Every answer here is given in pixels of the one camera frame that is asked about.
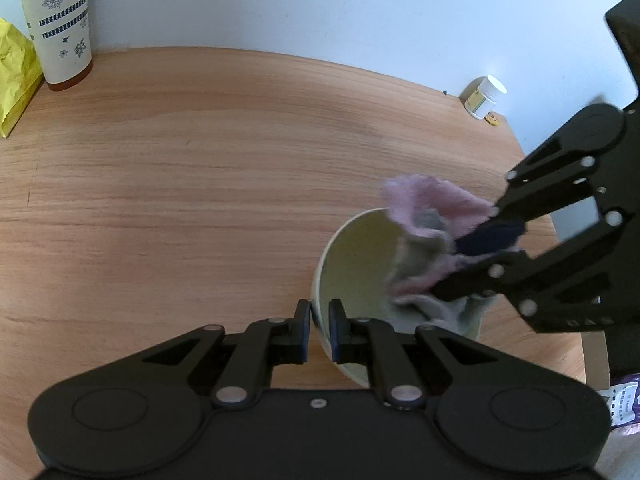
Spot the pink grey cleaning cloth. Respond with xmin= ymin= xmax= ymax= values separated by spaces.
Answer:
xmin=381 ymin=174 xmax=492 ymax=335

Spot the pale green bowl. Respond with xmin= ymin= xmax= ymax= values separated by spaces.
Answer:
xmin=310 ymin=206 xmax=497 ymax=391

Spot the purple white package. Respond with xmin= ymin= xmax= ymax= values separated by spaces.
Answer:
xmin=600 ymin=374 xmax=639 ymax=428

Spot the small yellow tag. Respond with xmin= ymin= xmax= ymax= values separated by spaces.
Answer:
xmin=485 ymin=112 xmax=500 ymax=126

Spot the white tumbler red lid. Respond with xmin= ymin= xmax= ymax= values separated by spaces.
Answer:
xmin=21 ymin=0 xmax=92 ymax=91

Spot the yellow bag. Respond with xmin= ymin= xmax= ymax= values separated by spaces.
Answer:
xmin=0 ymin=20 xmax=43 ymax=139

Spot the small white jar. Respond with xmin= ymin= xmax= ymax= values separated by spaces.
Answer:
xmin=460 ymin=75 xmax=508 ymax=120

